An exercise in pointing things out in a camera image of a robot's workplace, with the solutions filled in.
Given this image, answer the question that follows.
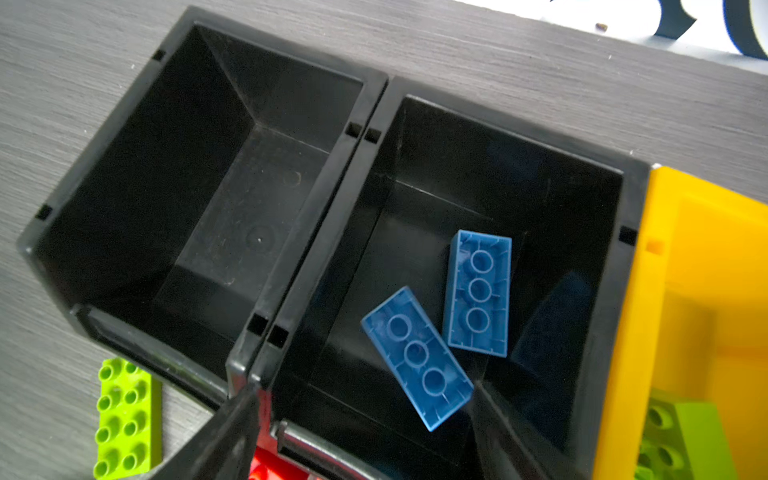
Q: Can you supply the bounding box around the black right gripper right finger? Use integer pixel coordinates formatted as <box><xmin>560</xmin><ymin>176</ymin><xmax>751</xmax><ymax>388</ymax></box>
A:
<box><xmin>470</xmin><ymin>383</ymin><xmax>576</xmax><ymax>479</ymax></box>

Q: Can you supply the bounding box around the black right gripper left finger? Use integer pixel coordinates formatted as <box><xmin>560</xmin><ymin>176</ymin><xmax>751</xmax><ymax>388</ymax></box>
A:
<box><xmin>149</xmin><ymin>384</ymin><xmax>260</xmax><ymax>479</ymax></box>

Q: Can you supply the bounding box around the blue lego brick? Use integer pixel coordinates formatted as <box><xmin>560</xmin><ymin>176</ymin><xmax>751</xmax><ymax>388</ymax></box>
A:
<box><xmin>361</xmin><ymin>286</ymin><xmax>474</xmax><ymax>432</ymax></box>
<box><xmin>442</xmin><ymin>230</ymin><xmax>513</xmax><ymax>358</ymax></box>

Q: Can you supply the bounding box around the green lego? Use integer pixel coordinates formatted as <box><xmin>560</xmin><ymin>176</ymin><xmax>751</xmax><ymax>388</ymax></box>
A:
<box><xmin>634</xmin><ymin>389</ymin><xmax>738</xmax><ymax>480</ymax></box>

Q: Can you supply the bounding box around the red lego brick right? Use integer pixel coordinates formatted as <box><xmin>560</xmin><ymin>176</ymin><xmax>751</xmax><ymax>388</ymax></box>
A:
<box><xmin>248</xmin><ymin>447</ymin><xmax>309</xmax><ymax>480</ymax></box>

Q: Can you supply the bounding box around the green flat lego plate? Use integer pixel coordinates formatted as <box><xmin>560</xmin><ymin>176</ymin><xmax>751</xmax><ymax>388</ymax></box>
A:
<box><xmin>93</xmin><ymin>358</ymin><xmax>163</xmax><ymax>479</ymax></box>

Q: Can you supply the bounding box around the left black storage bin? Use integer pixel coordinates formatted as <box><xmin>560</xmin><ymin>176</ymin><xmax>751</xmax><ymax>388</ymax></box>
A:
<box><xmin>18</xmin><ymin>7</ymin><xmax>389</xmax><ymax>409</ymax></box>

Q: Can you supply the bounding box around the black storage bin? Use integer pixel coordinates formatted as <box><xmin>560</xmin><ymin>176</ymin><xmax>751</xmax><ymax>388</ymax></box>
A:
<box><xmin>251</xmin><ymin>78</ymin><xmax>651</xmax><ymax>479</ymax></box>
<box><xmin>18</xmin><ymin>7</ymin><xmax>389</xmax><ymax>409</ymax></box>

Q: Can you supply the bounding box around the yellow storage bin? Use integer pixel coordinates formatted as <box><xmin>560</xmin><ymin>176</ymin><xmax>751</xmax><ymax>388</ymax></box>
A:
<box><xmin>592</xmin><ymin>167</ymin><xmax>767</xmax><ymax>479</ymax></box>

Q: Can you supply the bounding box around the middle black storage bin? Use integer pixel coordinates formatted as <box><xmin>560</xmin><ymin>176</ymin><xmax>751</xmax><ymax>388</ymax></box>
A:
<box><xmin>251</xmin><ymin>78</ymin><xmax>651</xmax><ymax>479</ymax></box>

